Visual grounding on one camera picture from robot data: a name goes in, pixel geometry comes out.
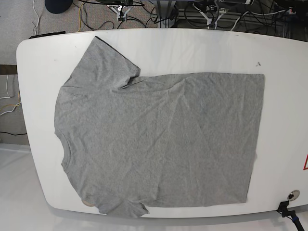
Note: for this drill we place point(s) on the dark round base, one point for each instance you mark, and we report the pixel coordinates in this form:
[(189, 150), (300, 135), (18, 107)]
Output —
[(57, 6)]

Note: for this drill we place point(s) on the silver table grommet right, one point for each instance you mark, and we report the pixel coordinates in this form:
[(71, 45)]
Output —
[(293, 195)]

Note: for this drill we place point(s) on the red warning triangle sticker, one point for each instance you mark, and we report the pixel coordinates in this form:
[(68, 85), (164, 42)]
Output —
[(306, 164)]

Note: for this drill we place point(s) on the beige table grommet left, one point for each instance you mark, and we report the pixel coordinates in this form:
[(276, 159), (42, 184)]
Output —
[(87, 204)]

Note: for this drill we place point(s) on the black clamp with cable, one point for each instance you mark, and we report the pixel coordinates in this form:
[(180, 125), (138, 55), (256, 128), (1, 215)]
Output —
[(291, 214)]

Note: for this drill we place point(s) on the grey t-shirt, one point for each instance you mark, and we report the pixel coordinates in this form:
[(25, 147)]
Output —
[(179, 140)]

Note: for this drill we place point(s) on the aluminium frame post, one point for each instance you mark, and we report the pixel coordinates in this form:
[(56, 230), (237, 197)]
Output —
[(166, 13)]

